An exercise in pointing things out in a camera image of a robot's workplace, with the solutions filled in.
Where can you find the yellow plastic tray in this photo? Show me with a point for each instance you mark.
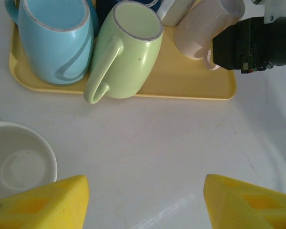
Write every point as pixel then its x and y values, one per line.
pixel 181 81

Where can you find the cream faceted mug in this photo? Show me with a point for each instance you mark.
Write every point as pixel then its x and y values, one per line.
pixel 174 14

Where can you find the pale pink tall mug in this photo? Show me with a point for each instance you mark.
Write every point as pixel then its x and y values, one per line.
pixel 193 35

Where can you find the light green mug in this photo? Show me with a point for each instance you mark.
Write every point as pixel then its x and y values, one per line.
pixel 128 66

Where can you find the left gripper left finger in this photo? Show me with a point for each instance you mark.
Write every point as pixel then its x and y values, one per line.
pixel 38 205

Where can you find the pale pink wide mug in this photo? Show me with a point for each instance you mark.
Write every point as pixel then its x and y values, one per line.
pixel 21 152

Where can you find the navy blue mug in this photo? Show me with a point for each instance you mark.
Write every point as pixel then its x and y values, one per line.
pixel 102 12

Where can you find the light blue mug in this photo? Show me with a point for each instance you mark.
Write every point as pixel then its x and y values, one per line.
pixel 52 47

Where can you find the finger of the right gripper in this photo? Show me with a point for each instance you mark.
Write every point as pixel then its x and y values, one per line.
pixel 231 47

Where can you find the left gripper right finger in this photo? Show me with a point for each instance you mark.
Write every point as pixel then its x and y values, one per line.
pixel 248 205

